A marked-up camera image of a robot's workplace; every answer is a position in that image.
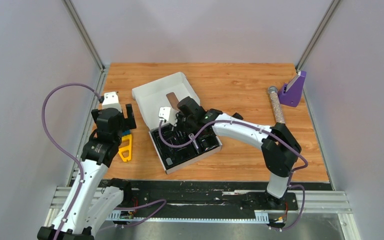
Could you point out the small clear oil bottle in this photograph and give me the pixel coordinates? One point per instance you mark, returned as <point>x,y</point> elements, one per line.
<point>169,161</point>

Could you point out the red blue toy block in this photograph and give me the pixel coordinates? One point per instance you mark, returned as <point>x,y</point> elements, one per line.
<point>125,133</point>

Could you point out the black silver hair clipper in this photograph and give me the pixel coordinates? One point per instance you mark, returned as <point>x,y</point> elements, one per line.
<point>194,142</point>

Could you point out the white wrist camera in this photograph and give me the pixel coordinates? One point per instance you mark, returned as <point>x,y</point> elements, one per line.
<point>168,116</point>
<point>111,100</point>

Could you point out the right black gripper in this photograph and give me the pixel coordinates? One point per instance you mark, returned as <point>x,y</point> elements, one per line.
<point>178,117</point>

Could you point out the yellow plastic triangle toy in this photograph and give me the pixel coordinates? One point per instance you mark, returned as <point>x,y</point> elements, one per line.
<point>126,148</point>

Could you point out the glittery silver cylinder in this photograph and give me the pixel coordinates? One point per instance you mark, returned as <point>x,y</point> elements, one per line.
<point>276,105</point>

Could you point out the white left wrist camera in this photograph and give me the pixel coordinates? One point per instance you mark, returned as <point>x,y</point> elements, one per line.
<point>111,100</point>

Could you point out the purple wedge stand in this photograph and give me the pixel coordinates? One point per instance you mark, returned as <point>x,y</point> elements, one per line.
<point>290,93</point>

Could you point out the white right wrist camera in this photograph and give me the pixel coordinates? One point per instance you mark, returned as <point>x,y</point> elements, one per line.
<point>168,116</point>

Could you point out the black clipper guard comb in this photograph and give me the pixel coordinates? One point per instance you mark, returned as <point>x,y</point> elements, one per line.
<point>236,115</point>

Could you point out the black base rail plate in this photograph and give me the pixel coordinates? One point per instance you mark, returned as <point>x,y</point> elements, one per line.
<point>208,199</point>

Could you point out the white box with black tray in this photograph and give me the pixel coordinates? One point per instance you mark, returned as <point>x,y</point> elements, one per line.
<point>167,140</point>

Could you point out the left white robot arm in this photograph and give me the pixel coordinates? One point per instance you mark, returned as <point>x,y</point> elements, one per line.
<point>79,218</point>

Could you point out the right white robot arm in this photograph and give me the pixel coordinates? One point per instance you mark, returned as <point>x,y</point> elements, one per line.
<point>279,147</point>

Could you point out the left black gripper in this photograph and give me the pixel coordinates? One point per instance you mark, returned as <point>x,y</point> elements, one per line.
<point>126,125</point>

